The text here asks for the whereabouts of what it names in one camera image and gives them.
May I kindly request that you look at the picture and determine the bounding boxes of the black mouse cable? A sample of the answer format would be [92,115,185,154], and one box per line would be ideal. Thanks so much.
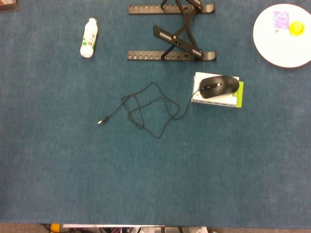
[97,82,202,139]

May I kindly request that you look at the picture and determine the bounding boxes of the black computer mouse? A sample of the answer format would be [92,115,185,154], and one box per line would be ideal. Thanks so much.
[199,75,240,99]

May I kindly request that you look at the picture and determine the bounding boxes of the white green cardboard box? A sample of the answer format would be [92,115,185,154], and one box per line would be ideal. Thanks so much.
[191,71,244,109]

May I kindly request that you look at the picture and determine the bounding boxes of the black folding laptop stand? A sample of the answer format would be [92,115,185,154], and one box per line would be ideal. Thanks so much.
[127,0,216,61]

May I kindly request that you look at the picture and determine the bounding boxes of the teal felt table cloth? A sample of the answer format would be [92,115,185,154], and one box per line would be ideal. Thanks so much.
[0,0,311,229]

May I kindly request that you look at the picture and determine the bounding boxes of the white plastic bottle green label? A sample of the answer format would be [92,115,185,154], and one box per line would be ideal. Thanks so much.
[80,17,99,58]

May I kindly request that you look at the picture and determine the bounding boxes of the white round plate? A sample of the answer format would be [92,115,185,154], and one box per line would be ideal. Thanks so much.
[252,3,311,68]

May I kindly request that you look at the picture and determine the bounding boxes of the small tissue pack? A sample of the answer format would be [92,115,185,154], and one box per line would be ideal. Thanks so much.
[273,11,290,30]

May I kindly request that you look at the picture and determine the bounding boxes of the small yellow ball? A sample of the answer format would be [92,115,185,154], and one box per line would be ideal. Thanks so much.
[289,21,306,36]

